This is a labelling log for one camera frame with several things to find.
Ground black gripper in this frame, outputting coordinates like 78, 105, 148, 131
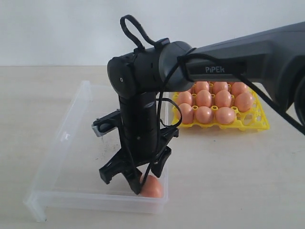
99, 127, 179, 195

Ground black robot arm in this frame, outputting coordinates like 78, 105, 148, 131
92, 15, 305, 194

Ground clear plastic bin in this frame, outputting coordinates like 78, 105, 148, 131
24, 81, 168, 222

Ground black camera cable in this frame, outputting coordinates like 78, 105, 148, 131
119, 14, 305, 189

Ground brown egg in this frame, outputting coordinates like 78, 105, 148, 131
140, 175, 163, 198
214, 90, 232, 108
196, 90, 212, 107
215, 107, 236, 125
195, 106, 214, 124
177, 91, 193, 105
194, 81, 210, 94
178, 103, 194, 124
234, 93, 254, 112
212, 82, 228, 94
231, 82, 248, 97

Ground yellow plastic egg tray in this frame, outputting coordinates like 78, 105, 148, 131
172, 82, 270, 131

